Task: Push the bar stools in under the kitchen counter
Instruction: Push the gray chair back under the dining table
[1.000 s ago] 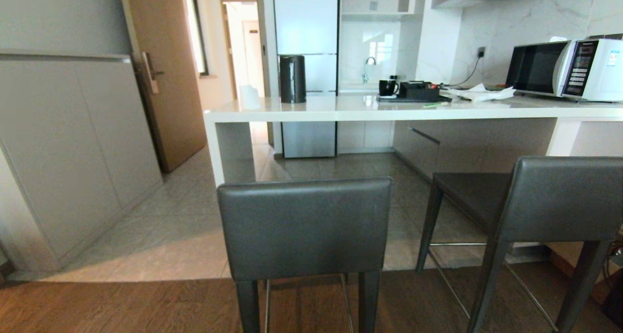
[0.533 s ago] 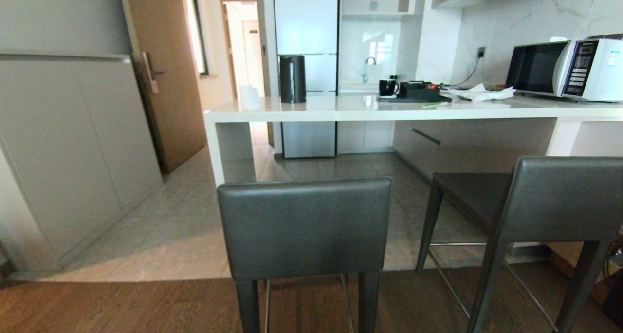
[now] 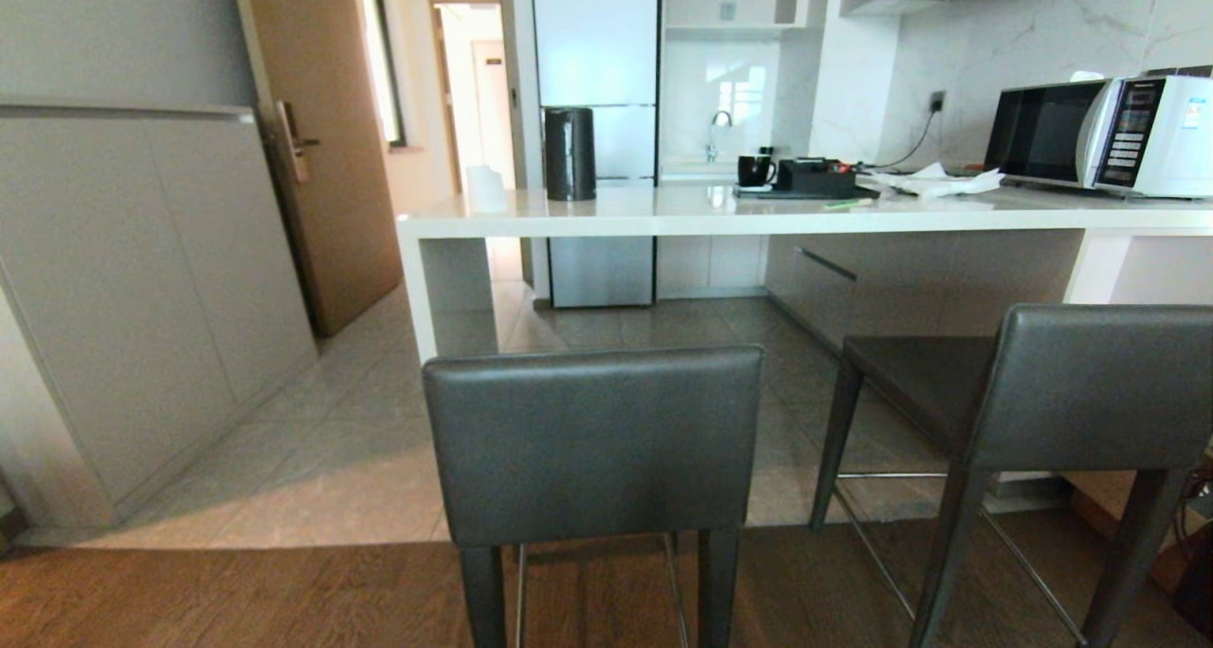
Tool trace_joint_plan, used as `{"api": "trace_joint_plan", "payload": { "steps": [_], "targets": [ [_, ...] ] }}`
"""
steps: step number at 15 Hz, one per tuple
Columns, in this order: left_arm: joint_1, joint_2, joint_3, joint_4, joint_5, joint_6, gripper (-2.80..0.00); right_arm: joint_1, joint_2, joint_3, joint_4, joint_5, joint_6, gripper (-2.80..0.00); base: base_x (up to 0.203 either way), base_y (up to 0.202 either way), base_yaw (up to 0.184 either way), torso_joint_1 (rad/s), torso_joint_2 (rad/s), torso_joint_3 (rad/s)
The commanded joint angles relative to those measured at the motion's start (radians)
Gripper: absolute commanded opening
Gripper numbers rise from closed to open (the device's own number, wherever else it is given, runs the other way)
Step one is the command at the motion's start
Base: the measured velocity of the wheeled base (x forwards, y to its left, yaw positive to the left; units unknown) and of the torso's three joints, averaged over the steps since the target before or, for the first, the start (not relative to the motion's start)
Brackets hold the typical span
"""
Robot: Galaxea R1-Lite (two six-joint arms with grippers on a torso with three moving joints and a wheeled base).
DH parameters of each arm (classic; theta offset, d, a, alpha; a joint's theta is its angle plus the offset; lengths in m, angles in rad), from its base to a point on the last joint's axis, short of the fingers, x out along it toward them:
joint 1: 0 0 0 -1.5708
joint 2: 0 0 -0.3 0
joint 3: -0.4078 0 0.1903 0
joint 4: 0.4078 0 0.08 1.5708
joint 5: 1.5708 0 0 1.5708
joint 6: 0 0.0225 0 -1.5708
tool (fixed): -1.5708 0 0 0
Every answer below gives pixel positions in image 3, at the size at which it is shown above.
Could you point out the grey leather bar stool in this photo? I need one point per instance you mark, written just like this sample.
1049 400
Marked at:
592 440
1090 392

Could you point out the white kitchen counter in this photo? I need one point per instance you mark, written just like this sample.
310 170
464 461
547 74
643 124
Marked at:
758 214

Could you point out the black electric kettle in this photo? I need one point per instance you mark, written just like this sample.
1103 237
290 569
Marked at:
570 153

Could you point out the black mug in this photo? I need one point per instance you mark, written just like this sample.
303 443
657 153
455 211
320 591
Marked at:
753 170

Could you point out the chrome sink faucet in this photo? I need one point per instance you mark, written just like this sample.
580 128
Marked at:
717 136

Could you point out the black tray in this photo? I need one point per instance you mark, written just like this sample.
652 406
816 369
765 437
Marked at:
805 193

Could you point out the black organizer box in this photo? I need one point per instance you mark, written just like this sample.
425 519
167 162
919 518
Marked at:
815 176

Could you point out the white refrigerator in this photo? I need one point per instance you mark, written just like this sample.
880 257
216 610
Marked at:
597 61

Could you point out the grey base cabinet drawers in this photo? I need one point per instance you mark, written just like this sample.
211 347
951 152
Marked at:
910 278

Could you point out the brown wooden door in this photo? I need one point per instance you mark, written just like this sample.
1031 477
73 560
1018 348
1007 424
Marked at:
322 155

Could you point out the white crumpled paper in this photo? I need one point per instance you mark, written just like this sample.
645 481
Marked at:
938 182

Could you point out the grey storage cabinet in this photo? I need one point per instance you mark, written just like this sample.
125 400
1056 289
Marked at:
123 288

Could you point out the white microwave oven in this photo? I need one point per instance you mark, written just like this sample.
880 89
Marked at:
1118 134

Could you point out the wall power outlet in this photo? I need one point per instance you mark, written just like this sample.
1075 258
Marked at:
937 101

